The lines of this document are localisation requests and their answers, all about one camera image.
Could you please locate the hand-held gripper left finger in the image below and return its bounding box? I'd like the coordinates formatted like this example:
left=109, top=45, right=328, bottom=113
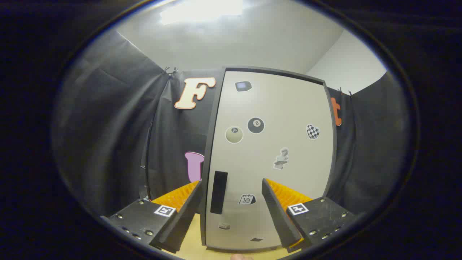
left=100, top=181, right=203, bottom=254

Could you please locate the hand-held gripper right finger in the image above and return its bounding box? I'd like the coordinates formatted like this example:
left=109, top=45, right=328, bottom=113
left=261, top=178, right=358, bottom=253

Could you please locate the black backdrop cloth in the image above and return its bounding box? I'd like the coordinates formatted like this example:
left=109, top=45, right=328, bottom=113
left=52, top=29, right=415, bottom=221

